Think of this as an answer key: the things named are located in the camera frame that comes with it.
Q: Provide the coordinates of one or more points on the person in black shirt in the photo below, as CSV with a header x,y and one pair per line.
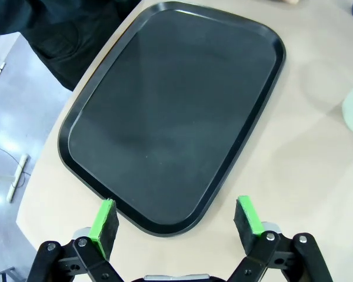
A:
x,y
61,35

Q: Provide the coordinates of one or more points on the person's left hand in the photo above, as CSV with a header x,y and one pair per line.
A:
x,y
291,1

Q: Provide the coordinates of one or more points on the white power strip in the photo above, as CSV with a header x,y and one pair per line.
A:
x,y
17,176

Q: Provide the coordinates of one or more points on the black plastic tray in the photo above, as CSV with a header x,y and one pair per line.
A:
x,y
170,117

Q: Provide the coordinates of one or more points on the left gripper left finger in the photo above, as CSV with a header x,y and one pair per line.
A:
x,y
104,223

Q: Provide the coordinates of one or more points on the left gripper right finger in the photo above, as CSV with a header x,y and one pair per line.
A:
x,y
248,223

